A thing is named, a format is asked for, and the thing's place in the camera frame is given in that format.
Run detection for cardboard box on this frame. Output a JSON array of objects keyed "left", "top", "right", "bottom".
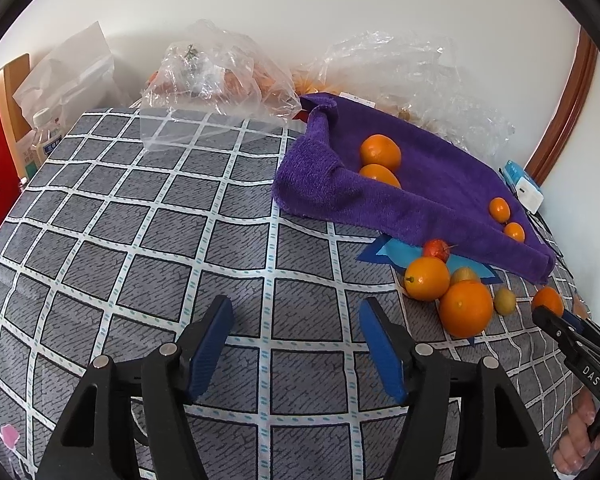
[{"left": 0, "top": 53, "right": 31, "bottom": 179}]

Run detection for small red fruit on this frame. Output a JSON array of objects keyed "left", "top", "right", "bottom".
[{"left": 422, "top": 238, "right": 451, "bottom": 263}]

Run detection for brown door frame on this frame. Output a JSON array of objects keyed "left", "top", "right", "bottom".
[{"left": 524, "top": 27, "right": 598, "bottom": 185}]

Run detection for round orange with stem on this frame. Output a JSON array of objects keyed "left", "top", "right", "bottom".
[{"left": 403, "top": 257, "right": 451, "bottom": 302}]

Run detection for yellow-green small fruit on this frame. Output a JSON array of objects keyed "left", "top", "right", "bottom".
[{"left": 450, "top": 266, "right": 480, "bottom": 285}]

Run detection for oval smooth orange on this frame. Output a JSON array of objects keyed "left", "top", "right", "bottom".
[{"left": 358, "top": 164, "right": 401, "bottom": 188}]

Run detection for clear bag left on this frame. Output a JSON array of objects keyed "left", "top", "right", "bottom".
[{"left": 140, "top": 20, "right": 301, "bottom": 151}]

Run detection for small kumquat orange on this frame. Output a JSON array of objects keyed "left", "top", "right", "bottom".
[{"left": 489, "top": 197, "right": 512, "bottom": 224}]

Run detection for blue white tissue pack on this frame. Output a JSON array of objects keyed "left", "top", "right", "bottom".
[{"left": 501, "top": 160, "right": 544, "bottom": 214}]

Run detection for large clear plastic bag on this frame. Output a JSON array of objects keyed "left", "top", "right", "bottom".
[{"left": 291, "top": 32, "right": 515, "bottom": 169}]

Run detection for large textured mandarin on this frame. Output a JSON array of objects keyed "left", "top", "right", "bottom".
[{"left": 360, "top": 133, "right": 402, "bottom": 171}]

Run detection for purple towel tray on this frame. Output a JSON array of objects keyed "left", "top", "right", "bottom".
[{"left": 272, "top": 93, "right": 556, "bottom": 284}]

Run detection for black cables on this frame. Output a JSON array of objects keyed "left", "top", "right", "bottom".
[{"left": 496, "top": 167, "right": 577, "bottom": 281}]

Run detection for white plastic bag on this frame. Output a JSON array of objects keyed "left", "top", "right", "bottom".
[{"left": 14, "top": 22, "right": 128, "bottom": 129}]

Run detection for grey checked tablecloth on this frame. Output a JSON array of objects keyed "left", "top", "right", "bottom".
[{"left": 0, "top": 108, "right": 579, "bottom": 479}]

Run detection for plastic bottle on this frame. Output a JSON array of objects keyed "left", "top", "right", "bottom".
[{"left": 32, "top": 107, "right": 65, "bottom": 167}]

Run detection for large round orange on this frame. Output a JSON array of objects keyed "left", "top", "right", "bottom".
[{"left": 439, "top": 281, "right": 494, "bottom": 338}]

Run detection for medium orange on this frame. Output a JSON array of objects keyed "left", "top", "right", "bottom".
[{"left": 531, "top": 286, "right": 565, "bottom": 318}]

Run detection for person's right hand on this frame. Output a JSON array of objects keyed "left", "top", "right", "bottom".
[{"left": 553, "top": 388, "right": 600, "bottom": 474}]

